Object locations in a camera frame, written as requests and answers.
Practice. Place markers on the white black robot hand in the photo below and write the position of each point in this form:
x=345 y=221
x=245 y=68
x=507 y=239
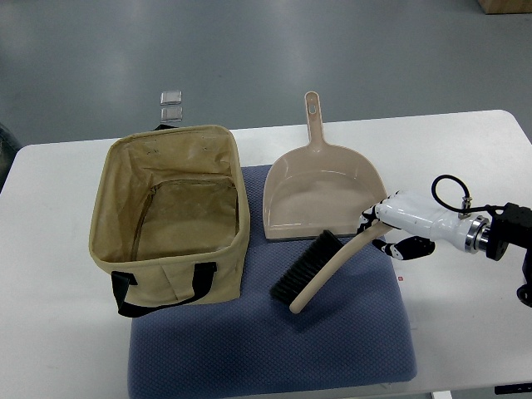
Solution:
x=427 y=222

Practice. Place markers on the pink hand broom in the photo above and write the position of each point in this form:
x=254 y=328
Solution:
x=317 y=264

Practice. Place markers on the yellow fabric bag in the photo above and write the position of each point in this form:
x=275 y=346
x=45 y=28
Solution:
x=171 y=221

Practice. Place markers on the pink dustpan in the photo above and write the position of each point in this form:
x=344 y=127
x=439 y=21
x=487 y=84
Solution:
x=318 y=186

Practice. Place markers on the blue cushion mat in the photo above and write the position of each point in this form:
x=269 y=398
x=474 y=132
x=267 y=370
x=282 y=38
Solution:
x=355 y=331

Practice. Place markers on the cardboard box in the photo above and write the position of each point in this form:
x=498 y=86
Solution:
x=493 y=7

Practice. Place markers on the dark object at left edge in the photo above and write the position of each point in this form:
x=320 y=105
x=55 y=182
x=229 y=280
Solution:
x=9 y=147

